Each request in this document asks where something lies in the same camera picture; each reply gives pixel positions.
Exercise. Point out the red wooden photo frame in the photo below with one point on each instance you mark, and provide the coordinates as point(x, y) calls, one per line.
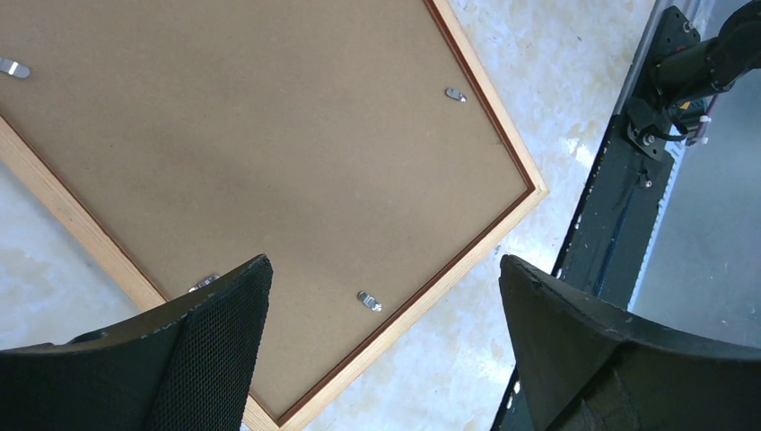
point(177, 139)

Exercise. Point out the aluminium front rail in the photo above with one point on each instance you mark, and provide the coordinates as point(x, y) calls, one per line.
point(651, 182)

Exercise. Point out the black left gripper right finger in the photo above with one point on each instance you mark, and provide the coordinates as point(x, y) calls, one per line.
point(585, 364)

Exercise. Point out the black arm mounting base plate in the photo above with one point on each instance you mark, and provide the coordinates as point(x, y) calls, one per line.
point(583, 261)

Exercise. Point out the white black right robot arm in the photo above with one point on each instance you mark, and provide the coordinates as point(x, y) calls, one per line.
point(682, 74)

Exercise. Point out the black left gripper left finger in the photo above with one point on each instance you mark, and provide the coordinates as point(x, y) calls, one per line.
point(184, 365)

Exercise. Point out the silver frame retaining clip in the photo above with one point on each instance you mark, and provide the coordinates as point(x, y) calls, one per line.
point(204, 282)
point(13, 68)
point(456, 94)
point(369, 301)

